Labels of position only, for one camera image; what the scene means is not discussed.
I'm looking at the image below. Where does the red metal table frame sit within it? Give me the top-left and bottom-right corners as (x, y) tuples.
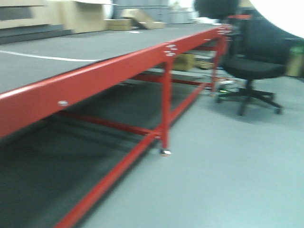
(0, 23), (231, 228)

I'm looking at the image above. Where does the cardboard box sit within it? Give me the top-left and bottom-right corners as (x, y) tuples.
(104, 19), (133, 31)

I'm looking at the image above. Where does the black textured table mat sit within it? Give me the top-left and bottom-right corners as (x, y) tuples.
(0, 24), (219, 93)

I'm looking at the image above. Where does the black office chair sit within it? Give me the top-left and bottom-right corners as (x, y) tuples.
(193, 0), (292, 116)

